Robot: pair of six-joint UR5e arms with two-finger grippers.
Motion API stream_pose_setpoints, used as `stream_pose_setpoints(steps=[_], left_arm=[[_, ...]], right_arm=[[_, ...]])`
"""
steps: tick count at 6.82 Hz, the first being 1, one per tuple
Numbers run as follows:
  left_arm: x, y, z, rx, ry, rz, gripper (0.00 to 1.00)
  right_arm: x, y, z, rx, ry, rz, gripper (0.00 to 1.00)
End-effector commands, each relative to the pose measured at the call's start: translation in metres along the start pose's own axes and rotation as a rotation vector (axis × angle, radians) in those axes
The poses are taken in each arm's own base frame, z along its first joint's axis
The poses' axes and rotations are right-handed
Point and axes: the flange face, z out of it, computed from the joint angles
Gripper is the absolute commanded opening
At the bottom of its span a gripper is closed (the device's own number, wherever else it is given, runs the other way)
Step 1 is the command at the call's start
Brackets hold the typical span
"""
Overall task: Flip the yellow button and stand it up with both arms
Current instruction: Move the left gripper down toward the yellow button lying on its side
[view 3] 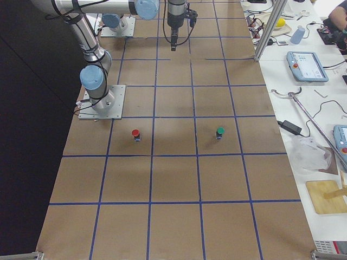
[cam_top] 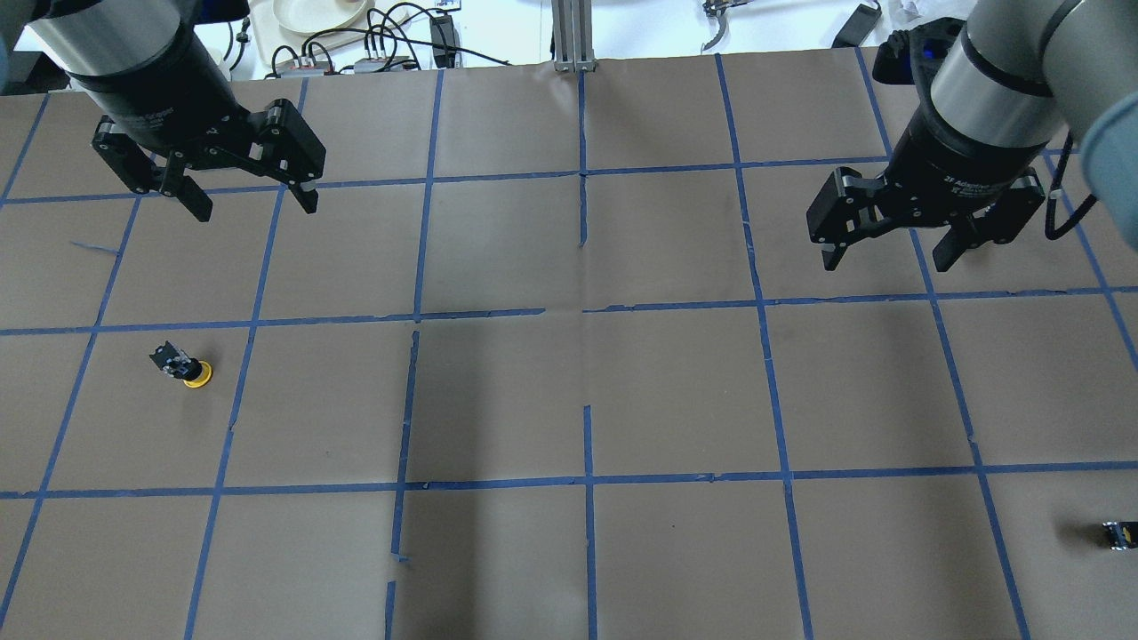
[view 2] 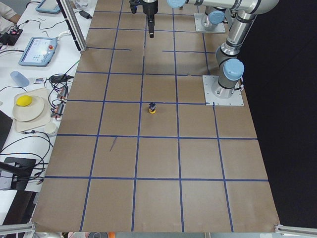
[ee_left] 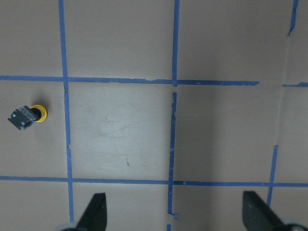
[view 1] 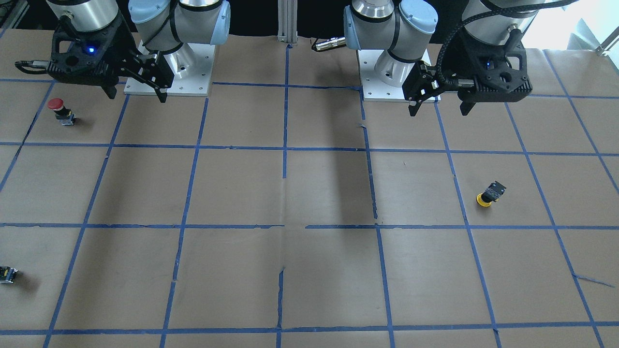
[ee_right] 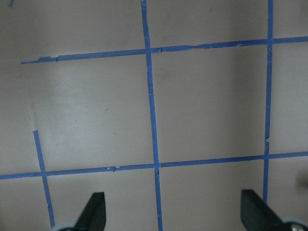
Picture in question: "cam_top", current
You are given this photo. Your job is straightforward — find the yellow push button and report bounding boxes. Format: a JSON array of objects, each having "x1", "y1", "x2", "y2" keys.
[{"x1": 149, "y1": 340, "x2": 214, "y2": 389}]

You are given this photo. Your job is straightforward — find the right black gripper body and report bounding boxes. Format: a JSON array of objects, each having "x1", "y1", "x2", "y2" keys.
[{"x1": 807, "y1": 99, "x2": 1047, "y2": 251}]

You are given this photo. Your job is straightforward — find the red push button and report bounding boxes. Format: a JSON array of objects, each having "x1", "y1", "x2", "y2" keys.
[{"x1": 1102, "y1": 520, "x2": 1138, "y2": 551}]

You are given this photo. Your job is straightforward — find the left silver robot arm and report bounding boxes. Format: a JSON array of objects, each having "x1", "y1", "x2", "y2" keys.
[{"x1": 28, "y1": 1, "x2": 325, "y2": 222}]

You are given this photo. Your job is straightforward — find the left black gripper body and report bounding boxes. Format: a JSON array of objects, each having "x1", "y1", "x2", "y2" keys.
[{"x1": 71, "y1": 34, "x2": 325, "y2": 197}]

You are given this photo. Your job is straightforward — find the beige tray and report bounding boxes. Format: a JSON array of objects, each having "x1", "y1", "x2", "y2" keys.
[{"x1": 249, "y1": 0, "x2": 414, "y2": 76}]

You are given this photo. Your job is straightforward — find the black power adapter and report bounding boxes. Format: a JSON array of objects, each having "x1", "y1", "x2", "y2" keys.
[{"x1": 429, "y1": 13, "x2": 459, "y2": 68}]

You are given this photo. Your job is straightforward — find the aluminium frame post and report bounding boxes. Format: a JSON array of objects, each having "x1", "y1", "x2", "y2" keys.
[{"x1": 551, "y1": 0, "x2": 597, "y2": 73}]

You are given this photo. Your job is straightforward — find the grey usb hub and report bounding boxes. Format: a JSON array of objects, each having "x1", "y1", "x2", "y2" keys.
[{"x1": 351, "y1": 54, "x2": 420, "y2": 76}]

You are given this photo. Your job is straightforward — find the beige plate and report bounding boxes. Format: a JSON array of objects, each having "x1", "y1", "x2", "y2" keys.
[{"x1": 271, "y1": 0, "x2": 369, "y2": 36}]

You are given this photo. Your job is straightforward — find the white paper cup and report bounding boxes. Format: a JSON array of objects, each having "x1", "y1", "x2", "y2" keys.
[{"x1": 206, "y1": 47, "x2": 232, "y2": 82}]

